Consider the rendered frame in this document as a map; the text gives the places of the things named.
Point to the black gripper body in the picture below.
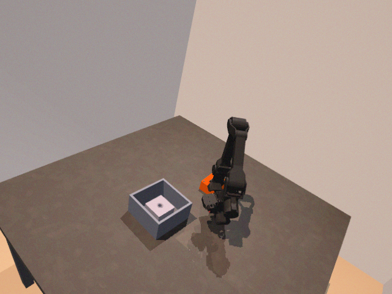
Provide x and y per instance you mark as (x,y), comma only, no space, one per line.
(219,218)

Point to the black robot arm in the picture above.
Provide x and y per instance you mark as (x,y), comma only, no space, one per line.
(235,180)

